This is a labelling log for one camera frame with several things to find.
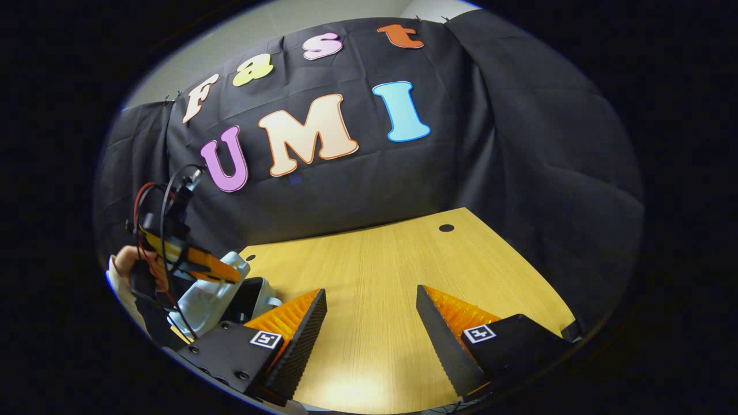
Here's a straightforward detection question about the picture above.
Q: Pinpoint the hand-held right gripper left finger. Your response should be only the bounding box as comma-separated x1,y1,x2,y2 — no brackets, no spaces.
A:
172,288,328,408

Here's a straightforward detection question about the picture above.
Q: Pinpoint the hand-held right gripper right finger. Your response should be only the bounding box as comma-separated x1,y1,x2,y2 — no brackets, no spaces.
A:
415,284,577,403

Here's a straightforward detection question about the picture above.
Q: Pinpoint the light blue suitcase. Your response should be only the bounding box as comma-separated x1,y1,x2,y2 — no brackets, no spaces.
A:
167,251,284,342

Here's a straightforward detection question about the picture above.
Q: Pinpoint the black backdrop cloth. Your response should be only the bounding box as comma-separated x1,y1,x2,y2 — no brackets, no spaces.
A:
92,9,643,336

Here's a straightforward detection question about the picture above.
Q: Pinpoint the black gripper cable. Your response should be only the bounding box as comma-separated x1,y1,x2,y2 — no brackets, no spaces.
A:
160,164,205,338

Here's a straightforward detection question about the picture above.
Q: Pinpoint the red gripper cable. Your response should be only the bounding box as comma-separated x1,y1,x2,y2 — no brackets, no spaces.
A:
133,182,199,338

